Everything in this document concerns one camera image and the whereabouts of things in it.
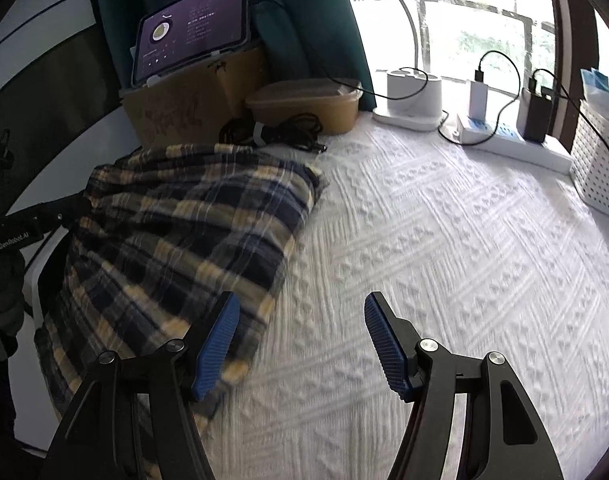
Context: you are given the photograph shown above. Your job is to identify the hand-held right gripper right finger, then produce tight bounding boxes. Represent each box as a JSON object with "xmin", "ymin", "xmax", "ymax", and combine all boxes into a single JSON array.
[{"xmin": 363, "ymin": 291, "xmax": 565, "ymax": 480}]

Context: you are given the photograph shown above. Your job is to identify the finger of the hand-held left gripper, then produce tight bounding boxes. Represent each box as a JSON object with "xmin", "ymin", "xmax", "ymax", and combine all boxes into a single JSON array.
[{"xmin": 33, "ymin": 194, "xmax": 92, "ymax": 236}]

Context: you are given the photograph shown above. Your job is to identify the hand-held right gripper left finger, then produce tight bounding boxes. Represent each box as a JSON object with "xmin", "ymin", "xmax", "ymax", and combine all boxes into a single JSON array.
[{"xmin": 39, "ymin": 291, "xmax": 241, "ymax": 480}]

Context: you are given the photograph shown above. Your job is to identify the plaid pants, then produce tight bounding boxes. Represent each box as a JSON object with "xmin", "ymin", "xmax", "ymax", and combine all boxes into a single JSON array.
[{"xmin": 34, "ymin": 142, "xmax": 330, "ymax": 480}]

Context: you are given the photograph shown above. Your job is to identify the person's left hand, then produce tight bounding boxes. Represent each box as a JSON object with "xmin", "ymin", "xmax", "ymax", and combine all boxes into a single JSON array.
[{"xmin": 0, "ymin": 252, "xmax": 28, "ymax": 356}]

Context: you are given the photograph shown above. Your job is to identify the white textured table cloth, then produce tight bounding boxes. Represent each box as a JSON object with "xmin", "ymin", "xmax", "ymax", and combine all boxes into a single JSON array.
[{"xmin": 14, "ymin": 110, "xmax": 609, "ymax": 480}]

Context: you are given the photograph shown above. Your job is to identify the cardboard box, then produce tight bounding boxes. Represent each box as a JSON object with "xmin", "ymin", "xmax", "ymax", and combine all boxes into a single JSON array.
[{"xmin": 120, "ymin": 45, "xmax": 270, "ymax": 148}]

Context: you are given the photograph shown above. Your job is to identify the tablet with purple screen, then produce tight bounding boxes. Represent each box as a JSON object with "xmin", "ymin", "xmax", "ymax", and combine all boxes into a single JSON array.
[{"xmin": 131, "ymin": 0, "xmax": 258, "ymax": 88}]

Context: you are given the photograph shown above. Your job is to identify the white power strip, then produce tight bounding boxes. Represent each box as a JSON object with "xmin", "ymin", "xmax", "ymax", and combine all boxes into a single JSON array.
[{"xmin": 454, "ymin": 112, "xmax": 574, "ymax": 175}]

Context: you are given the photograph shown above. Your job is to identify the brown food container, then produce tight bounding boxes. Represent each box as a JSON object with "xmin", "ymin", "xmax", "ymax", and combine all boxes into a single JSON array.
[{"xmin": 244, "ymin": 77, "xmax": 363, "ymax": 136}]

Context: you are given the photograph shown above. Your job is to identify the white desk lamp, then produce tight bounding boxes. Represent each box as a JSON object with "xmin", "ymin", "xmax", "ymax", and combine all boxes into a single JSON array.
[{"xmin": 367, "ymin": 0, "xmax": 449, "ymax": 132}]

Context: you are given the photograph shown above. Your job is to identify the white charger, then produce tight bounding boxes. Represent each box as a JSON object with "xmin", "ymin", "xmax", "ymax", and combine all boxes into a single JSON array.
[{"xmin": 467, "ymin": 79, "xmax": 489, "ymax": 121}]

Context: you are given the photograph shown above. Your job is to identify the black charger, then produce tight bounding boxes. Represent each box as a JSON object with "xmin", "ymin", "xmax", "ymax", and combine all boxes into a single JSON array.
[{"xmin": 524, "ymin": 91, "xmax": 552, "ymax": 143}]

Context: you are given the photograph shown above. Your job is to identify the white perforated basket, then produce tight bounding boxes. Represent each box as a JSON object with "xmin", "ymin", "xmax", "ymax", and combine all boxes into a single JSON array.
[{"xmin": 569, "ymin": 99, "xmax": 609, "ymax": 221}]

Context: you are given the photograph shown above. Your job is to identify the blue curtain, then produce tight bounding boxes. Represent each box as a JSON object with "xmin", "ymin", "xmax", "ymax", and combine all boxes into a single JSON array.
[{"xmin": 84, "ymin": 0, "xmax": 377, "ymax": 111}]

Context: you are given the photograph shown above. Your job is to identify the blue packet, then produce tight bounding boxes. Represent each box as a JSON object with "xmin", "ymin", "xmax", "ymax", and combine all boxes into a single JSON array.
[{"xmin": 580, "ymin": 67, "xmax": 609, "ymax": 111}]

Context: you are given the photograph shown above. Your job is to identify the coiled black cable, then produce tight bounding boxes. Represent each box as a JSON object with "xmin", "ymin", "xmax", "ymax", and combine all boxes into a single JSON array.
[{"xmin": 219, "ymin": 112, "xmax": 329, "ymax": 153}]

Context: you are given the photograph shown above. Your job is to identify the short black charging cable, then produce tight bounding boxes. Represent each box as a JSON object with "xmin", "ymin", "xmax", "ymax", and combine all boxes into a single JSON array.
[{"xmin": 437, "ymin": 50, "xmax": 524, "ymax": 143}]

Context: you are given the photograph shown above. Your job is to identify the long black charging cable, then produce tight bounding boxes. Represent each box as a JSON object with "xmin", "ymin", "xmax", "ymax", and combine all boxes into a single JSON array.
[{"xmin": 529, "ymin": 67, "xmax": 609, "ymax": 203}]

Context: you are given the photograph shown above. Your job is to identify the dark window frame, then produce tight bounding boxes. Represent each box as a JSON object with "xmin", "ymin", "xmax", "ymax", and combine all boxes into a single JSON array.
[{"xmin": 541, "ymin": 0, "xmax": 600, "ymax": 136}]

